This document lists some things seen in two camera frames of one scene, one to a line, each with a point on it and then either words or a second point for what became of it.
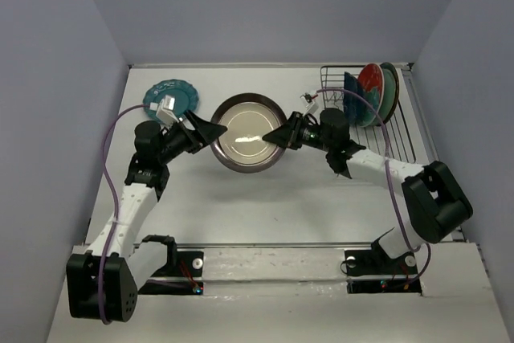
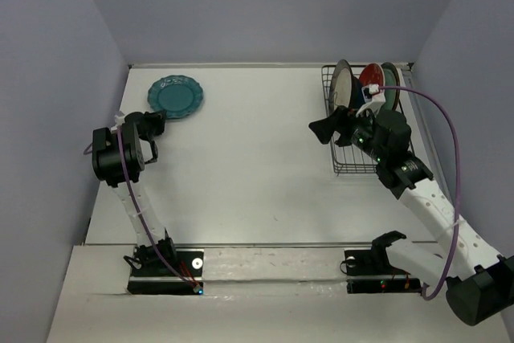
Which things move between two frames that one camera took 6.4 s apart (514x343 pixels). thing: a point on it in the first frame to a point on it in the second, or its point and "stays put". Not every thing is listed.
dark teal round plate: x=389 y=65 stays put
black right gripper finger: x=290 y=135 to x=340 y=120
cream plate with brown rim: x=247 y=117 to x=341 y=86
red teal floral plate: x=371 y=79 stays put
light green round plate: x=389 y=95 stays put
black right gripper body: x=312 y=136 to x=362 y=137
